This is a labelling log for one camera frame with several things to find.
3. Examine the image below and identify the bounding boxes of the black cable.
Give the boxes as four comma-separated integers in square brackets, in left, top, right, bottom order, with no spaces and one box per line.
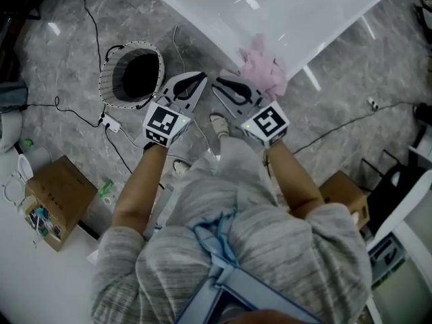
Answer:
[20,96,102,128]
[59,0,109,121]
[292,100,418,155]
[104,126,133,175]

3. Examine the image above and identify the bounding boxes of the white power strip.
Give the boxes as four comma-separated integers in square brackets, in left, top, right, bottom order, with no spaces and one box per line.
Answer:
[99,112,123,134]

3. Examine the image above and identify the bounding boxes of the white cabinet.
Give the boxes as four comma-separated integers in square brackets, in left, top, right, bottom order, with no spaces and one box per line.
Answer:
[366,143,432,324]

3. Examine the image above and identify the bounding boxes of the person's grey trousers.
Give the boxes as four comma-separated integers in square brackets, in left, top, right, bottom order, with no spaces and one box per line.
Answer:
[178,135,271,195]

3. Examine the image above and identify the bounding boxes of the person's right forearm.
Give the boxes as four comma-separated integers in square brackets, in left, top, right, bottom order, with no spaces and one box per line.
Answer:
[265,136,327,221]

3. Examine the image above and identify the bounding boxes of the person's left shoe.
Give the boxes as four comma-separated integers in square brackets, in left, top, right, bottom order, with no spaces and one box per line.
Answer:
[172,159,190,178]

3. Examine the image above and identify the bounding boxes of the white bathtub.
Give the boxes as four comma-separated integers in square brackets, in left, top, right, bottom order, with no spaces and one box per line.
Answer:
[157,0,384,82]

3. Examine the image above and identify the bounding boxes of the person's left forearm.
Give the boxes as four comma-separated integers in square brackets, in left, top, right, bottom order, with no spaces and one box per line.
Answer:
[111,142,169,241]

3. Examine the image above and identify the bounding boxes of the grey hanging strap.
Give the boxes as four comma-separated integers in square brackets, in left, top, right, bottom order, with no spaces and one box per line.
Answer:
[153,184,175,229]

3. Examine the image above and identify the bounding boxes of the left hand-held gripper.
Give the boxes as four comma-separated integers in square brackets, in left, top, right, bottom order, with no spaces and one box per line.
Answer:
[142,72,208,148]

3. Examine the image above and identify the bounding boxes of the white toilet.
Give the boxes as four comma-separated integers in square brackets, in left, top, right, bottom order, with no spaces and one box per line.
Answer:
[16,153,34,184]

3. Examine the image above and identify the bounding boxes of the white cable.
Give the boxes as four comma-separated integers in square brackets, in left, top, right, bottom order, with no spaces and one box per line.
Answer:
[172,25,186,76]

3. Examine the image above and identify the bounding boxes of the white toilet seat ring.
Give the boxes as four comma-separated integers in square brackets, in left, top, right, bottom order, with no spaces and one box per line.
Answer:
[0,177,27,209]

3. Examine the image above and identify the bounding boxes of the black metal stand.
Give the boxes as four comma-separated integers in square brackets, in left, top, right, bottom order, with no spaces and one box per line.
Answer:
[359,148,406,195]

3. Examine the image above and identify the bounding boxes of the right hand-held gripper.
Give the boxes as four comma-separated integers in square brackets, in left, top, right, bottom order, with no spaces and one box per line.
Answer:
[211,76,291,149]

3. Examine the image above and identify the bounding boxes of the open cardboard box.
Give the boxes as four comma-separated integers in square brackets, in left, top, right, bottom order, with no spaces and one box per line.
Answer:
[25,155,99,252]

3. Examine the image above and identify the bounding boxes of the person's right shoe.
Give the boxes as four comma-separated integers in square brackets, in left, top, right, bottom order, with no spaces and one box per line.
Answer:
[209,112,231,138]

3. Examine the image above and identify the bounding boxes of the white low platform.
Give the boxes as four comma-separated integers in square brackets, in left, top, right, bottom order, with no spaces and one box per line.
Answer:
[0,145,102,324]

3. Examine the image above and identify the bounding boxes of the light blue chest harness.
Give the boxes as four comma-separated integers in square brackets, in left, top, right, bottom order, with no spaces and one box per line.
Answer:
[175,214,325,324]

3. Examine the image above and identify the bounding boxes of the person's grey striped shirt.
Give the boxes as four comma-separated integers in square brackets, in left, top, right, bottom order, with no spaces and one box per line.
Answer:
[90,180,374,324]

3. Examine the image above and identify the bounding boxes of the person's shoe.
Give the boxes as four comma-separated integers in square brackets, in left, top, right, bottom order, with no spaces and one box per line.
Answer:
[209,112,231,138]
[172,159,190,178]

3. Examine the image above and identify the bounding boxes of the pink cloth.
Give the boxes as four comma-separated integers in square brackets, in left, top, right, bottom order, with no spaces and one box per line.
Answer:
[221,32,290,101]

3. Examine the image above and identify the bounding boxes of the basket of pink laundry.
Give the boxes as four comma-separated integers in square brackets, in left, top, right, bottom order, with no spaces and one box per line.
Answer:
[98,40,166,110]

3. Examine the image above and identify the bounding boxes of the black-and-white printed card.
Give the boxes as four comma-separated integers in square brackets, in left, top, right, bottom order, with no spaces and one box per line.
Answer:
[367,234,406,290]

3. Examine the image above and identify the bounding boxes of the closed cardboard box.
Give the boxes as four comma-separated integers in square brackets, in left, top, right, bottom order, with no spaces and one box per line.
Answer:
[319,170,371,231]

